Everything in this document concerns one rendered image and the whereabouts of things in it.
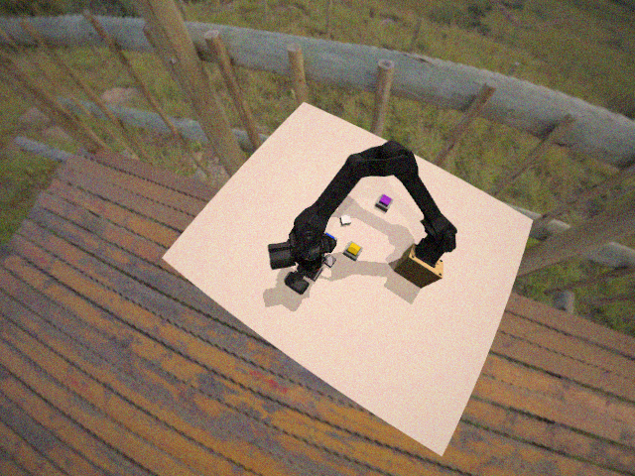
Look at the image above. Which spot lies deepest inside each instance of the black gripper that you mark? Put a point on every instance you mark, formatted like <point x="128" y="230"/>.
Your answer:
<point x="295" y="281"/>

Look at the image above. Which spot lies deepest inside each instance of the purple button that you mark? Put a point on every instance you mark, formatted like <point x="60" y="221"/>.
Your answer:
<point x="384" y="202"/>

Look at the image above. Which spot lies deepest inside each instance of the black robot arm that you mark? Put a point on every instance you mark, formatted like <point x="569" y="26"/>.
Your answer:
<point x="389" y="159"/>

